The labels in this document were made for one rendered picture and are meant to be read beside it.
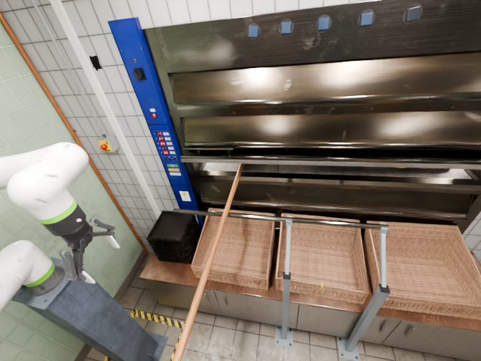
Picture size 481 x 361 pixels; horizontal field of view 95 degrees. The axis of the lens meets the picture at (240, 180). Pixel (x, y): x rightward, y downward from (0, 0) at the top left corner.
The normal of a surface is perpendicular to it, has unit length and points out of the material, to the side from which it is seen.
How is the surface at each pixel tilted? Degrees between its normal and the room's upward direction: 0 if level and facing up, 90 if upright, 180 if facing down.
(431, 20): 90
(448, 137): 70
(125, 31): 90
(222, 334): 0
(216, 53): 90
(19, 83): 90
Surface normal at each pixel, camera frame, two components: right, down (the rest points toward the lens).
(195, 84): -0.22, 0.31
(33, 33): -0.20, 0.62
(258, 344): -0.11, -0.79
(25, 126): 0.98, 0.04
